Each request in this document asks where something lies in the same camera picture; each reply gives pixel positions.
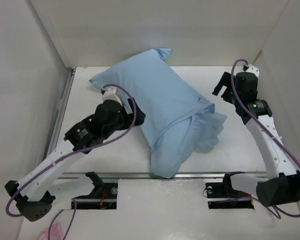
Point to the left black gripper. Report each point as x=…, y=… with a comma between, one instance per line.
x=139, y=116

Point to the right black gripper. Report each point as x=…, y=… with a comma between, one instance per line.
x=227, y=81

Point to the light blue pillowcase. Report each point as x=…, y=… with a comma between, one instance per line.
x=178, y=119

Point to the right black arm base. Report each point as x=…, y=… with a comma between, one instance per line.
x=221, y=195

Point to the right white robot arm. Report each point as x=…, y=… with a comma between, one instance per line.
x=283, y=178

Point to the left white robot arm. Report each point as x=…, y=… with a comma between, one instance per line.
x=34, y=195

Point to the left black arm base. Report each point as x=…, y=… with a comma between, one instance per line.
x=103, y=196

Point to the pink cloth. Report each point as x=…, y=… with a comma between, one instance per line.
x=54, y=233

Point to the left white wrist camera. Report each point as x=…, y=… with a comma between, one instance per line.
x=110, y=93

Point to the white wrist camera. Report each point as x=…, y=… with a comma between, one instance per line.
x=110, y=93
x=249, y=68

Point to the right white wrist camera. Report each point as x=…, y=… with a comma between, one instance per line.
x=249, y=68

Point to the front aluminium rail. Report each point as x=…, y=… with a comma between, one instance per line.
x=140, y=175

